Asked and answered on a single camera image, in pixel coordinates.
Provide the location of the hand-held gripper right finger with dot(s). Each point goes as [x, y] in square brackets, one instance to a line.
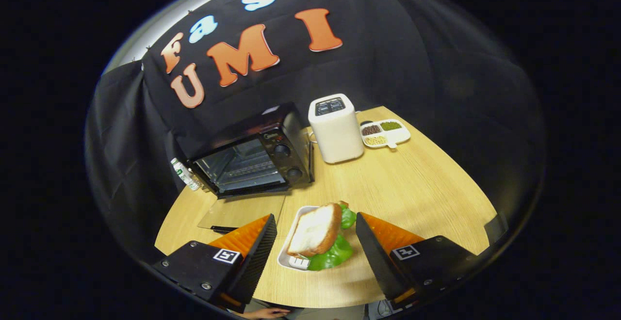
[376, 262]

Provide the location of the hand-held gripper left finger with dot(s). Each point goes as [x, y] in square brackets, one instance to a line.
[254, 262]

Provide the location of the bread and lettuce sandwich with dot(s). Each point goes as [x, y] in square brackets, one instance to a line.
[313, 230]

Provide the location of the black toaster oven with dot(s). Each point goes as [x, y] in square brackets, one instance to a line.
[286, 131]

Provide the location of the white pop-up toaster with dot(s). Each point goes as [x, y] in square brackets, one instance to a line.
[337, 136]

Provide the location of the white rectangular plate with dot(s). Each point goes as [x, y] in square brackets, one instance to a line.
[284, 260]

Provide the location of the white bottle with green label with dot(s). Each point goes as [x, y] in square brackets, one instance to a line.
[184, 174]

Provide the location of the white divided dish of beans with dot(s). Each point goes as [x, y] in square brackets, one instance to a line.
[395, 137]

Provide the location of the black backdrop cloth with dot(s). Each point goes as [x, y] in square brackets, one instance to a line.
[412, 58]

